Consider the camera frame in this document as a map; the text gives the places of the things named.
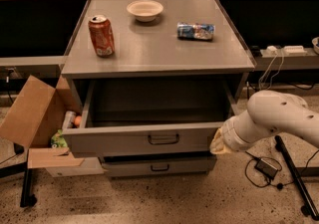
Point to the blue crushed can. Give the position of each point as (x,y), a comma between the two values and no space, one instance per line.
(200,32)

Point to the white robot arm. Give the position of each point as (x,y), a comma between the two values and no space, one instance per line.
(268,113)

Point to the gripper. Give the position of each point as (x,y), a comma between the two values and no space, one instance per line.
(229,133)

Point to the black drawer handle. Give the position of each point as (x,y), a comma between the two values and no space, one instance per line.
(163,139)

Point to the black stand leg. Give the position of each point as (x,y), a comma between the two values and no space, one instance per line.
(309,208)
(28,198)

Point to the black power adapter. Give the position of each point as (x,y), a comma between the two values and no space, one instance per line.
(266,168)

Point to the brown cardboard box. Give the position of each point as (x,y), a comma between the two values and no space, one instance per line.
(36,115)

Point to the grey cabinet with top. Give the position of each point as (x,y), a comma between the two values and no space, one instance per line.
(153,49)

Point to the orange ball in box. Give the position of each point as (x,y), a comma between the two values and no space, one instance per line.
(77,121)

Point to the black stand leg left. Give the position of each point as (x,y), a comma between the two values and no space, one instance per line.
(28,198)

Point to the grey top drawer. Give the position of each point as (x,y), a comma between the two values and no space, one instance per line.
(120,114)

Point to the silver can in box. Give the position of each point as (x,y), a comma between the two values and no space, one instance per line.
(69,120)

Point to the grey lower drawer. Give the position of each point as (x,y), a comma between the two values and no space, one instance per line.
(159,164)

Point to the grey drawer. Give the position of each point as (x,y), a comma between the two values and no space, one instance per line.
(159,164)
(120,114)

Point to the green snack bag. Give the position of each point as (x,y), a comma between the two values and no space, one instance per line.
(57,140)

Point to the white power strip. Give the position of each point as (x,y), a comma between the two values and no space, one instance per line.
(287,51)

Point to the white bowl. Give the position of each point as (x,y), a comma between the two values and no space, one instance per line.
(145,10)

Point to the red soda can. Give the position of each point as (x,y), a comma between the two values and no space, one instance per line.
(101,34)

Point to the black stand leg right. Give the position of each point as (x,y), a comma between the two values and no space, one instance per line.
(309,208)

